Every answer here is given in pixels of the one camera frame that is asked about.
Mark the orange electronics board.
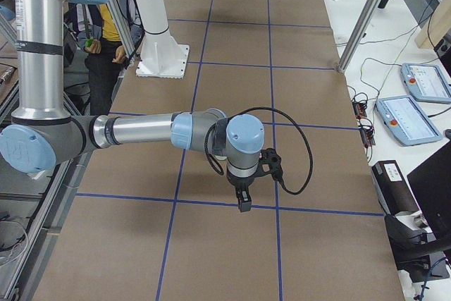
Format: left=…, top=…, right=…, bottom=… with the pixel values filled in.
left=352, top=100, right=367, bottom=118

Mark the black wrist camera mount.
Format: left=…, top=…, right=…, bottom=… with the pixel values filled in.
left=253, top=148, right=283, bottom=184

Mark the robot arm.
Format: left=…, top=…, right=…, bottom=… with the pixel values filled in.
left=1, top=0, right=264, bottom=211

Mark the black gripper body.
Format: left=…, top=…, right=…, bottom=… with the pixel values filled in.
left=227, top=173, right=254, bottom=199

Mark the black box with label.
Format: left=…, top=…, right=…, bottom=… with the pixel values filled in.
left=371, top=160, right=421, bottom=216

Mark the person in yellow shirt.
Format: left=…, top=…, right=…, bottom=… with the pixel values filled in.
left=69, top=0, right=143, bottom=116

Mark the near teach pendant tablet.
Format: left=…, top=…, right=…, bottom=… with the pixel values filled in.
left=376, top=95, right=443, bottom=146

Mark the aluminium frame post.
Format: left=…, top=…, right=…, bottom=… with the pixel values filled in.
left=336, top=0, right=381, bottom=73

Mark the black camera cable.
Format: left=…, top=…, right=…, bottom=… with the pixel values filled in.
left=204, top=106, right=314, bottom=195

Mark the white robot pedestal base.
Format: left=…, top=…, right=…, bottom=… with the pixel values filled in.
left=136, top=0, right=190, bottom=79

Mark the teach pendant tablet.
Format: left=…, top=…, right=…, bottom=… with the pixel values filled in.
left=401, top=63, right=450, bottom=104
left=376, top=95, right=443, bottom=146

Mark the black monitor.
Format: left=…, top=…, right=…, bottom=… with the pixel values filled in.
left=407, top=142, right=450, bottom=238

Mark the far teach pendant tablet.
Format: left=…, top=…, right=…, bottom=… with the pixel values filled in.
left=401, top=63, right=450, bottom=104

